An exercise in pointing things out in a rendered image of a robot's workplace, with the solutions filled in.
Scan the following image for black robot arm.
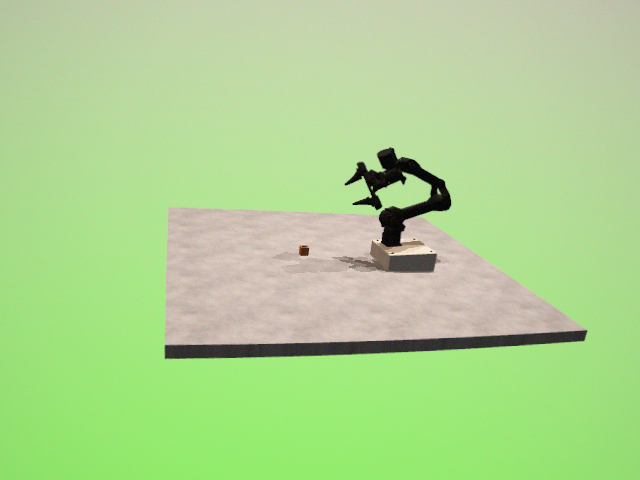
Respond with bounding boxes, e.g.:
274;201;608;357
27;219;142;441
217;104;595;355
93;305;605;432
365;147;451;247

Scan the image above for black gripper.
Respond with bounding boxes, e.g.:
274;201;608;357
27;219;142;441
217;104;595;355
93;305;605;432
345;161;390;210

